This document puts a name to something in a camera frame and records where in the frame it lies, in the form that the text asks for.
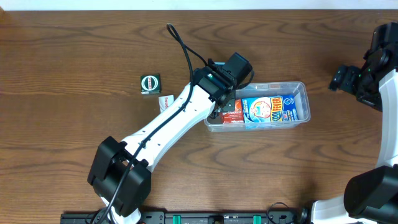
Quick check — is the red Panadol ActiFast box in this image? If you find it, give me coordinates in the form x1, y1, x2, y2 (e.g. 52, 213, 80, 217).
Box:
221, 99, 244, 124

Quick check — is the blue Kool Fever box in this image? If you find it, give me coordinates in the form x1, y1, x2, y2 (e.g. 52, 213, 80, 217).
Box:
241, 95, 298, 123

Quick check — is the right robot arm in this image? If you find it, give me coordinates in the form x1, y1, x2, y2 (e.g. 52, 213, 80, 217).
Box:
305, 22, 397, 223

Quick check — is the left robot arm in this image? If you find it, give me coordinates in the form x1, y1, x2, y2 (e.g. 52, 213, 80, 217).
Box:
88, 64, 247, 223

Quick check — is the white Panadol box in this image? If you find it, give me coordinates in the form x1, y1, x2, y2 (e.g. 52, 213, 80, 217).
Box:
159, 95, 174, 113

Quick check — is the green square box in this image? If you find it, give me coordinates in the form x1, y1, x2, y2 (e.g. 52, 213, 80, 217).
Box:
141, 73, 161, 95

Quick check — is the black mounting rail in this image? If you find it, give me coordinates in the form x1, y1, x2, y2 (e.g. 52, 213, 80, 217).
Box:
60, 202, 310, 224

